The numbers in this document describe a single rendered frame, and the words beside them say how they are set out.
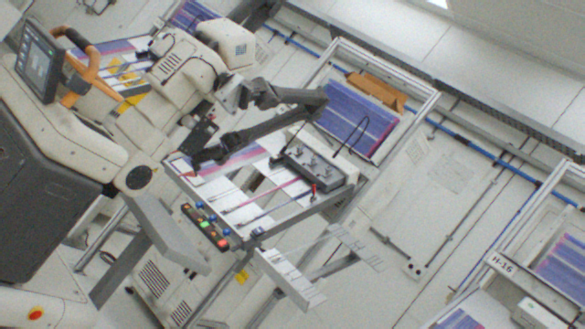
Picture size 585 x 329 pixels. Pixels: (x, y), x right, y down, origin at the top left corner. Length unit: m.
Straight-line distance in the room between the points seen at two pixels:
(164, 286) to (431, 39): 3.12
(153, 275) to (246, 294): 0.60
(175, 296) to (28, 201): 1.42
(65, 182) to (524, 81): 3.62
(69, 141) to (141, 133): 0.43
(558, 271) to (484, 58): 2.56
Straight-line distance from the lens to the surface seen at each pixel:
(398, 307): 4.07
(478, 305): 2.42
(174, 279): 2.91
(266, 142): 2.96
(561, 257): 2.45
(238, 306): 2.66
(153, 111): 1.93
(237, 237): 2.37
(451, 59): 4.70
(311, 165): 2.71
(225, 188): 2.61
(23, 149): 1.64
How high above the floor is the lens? 1.06
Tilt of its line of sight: 1 degrees up
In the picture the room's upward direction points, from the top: 39 degrees clockwise
